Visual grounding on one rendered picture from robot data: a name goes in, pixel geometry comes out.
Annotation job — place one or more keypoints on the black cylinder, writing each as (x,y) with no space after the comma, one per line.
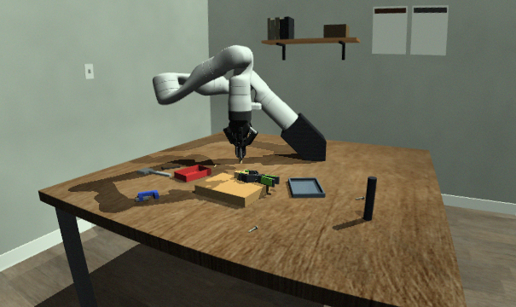
(369,202)

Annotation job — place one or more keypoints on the small wooden block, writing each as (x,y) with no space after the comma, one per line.
(237,174)

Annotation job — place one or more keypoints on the light tan wooden slab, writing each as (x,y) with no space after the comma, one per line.
(226,188)

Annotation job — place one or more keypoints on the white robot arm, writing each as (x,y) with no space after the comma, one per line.
(239,86)

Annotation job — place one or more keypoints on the red open tray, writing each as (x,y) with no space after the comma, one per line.
(192,173)

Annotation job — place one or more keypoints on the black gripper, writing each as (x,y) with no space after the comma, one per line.
(237,134)

